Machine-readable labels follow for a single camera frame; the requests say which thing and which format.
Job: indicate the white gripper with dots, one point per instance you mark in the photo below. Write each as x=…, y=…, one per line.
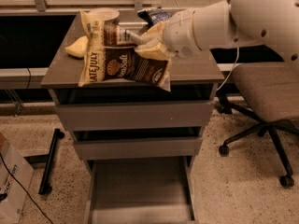
x=177, y=34

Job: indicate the brown chip bag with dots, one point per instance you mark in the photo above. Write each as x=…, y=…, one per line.
x=110, y=54

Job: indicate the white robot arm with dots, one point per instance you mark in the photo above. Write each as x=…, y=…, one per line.
x=227, y=25

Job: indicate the blue chip bag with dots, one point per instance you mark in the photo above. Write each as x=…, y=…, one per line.
x=153, y=15

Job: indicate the top grey drawer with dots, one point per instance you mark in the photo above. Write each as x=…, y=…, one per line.
x=97, y=117

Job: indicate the grey drawer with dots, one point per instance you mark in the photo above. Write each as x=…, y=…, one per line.
x=141, y=191
x=138, y=148
x=97, y=117

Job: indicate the grey drawer cabinet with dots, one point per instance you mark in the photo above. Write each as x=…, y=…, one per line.
x=195, y=79

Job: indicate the middle grey drawer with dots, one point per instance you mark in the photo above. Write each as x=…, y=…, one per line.
x=138, y=148

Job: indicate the bottom grey drawer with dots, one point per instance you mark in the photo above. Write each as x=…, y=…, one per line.
x=141, y=191

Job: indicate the white bowl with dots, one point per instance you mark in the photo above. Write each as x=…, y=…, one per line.
x=106, y=14

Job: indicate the yellow sponge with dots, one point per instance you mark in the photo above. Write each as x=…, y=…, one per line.
x=78, y=48

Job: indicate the grey office chair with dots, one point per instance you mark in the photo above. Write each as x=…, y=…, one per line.
x=272, y=92

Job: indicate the black bar on floor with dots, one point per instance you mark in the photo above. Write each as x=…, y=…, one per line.
x=45, y=187

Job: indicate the white cardboard box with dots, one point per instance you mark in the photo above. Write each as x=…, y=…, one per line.
x=15, y=179

